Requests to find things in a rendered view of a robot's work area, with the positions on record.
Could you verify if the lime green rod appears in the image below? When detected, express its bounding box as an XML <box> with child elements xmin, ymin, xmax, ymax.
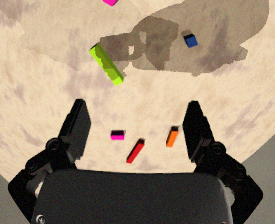
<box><xmin>89</xmin><ymin>43</ymin><xmax>124</xmax><ymax>86</ymax></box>

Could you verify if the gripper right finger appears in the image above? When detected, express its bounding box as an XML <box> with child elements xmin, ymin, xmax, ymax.
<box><xmin>182</xmin><ymin>100</ymin><xmax>263</xmax><ymax>224</ymax></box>

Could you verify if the orange rod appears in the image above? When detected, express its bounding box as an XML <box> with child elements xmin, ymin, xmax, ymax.
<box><xmin>166</xmin><ymin>126</ymin><xmax>179</xmax><ymax>147</ymax></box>

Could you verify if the magenta rod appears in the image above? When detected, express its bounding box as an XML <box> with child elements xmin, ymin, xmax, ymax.
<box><xmin>110</xmin><ymin>131</ymin><xmax>124</xmax><ymax>140</ymax></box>
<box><xmin>103</xmin><ymin>0</ymin><xmax>117</xmax><ymax>6</ymax></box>

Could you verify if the red rod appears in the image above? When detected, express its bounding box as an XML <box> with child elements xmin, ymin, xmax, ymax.
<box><xmin>126</xmin><ymin>139</ymin><xmax>144</xmax><ymax>164</ymax></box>

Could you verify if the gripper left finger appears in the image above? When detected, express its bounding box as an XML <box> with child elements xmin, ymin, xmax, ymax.
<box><xmin>8</xmin><ymin>99</ymin><xmax>91</xmax><ymax>224</ymax></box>

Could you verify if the small blue block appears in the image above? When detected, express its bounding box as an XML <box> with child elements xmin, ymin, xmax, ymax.
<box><xmin>184</xmin><ymin>34</ymin><xmax>198</xmax><ymax>48</ymax></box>

